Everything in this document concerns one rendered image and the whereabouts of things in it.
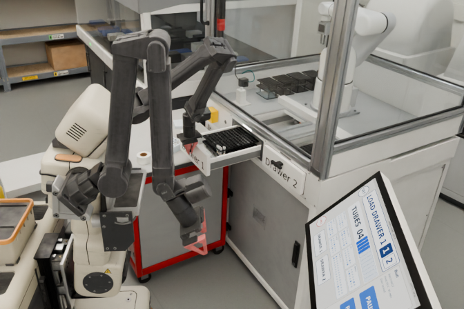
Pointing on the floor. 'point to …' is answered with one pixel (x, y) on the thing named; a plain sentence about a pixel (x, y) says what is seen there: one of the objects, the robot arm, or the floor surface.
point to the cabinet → (422, 197)
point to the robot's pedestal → (23, 178)
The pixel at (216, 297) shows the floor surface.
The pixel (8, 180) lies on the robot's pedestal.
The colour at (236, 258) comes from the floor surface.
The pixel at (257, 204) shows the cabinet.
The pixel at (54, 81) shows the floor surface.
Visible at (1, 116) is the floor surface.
